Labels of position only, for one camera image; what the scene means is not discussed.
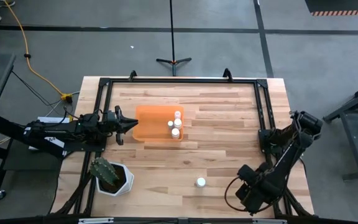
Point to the blue pill vial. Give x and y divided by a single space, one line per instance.
170 124

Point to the black hazard-striped floor mat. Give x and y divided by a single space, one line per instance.
337 4

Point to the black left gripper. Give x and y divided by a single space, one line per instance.
112 123

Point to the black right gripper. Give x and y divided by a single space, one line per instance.
256 193

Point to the black arch bracket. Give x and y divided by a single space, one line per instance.
133 74
227 74

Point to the translucent white pill bottle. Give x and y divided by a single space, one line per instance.
177 114

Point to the orange translucent plastic basket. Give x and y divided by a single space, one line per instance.
151 123

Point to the black metal side table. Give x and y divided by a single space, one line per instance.
357 146

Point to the black aluminium table frame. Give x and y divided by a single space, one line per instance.
182 81

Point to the black tripod stand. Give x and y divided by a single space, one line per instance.
173 61

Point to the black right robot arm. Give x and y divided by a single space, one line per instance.
291 149

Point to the green cactus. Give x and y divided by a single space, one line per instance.
104 171

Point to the white faceted plant pot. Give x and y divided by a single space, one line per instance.
126 183

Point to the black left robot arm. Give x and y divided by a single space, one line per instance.
57 130

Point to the white paper sheet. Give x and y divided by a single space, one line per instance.
51 119

